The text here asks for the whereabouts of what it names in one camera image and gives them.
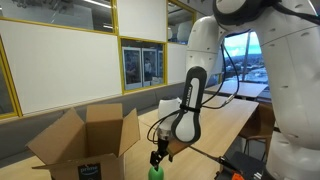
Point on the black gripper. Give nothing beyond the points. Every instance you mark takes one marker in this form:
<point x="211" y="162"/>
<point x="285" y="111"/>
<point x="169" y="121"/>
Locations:
<point x="157" y="156"/>

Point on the green plastic pear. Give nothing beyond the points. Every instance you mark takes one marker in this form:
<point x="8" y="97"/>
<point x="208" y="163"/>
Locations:
<point x="156" y="173"/>

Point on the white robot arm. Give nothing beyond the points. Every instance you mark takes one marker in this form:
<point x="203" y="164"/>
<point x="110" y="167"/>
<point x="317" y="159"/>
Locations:
<point x="288" y="32"/>

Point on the brown cardboard box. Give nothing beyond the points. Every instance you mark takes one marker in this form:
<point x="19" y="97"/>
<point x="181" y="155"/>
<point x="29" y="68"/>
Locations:
<point x="90" y="148"/>

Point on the black orange tool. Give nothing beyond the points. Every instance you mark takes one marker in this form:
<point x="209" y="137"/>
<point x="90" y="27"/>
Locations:
<point x="248" y="166"/>

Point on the wooden chair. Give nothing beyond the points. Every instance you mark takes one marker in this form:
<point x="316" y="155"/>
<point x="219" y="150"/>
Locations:
<point x="259" y="127"/>

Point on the far wooden table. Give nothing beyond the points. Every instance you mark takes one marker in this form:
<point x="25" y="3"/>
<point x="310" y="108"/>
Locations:
<point x="242" y="89"/>

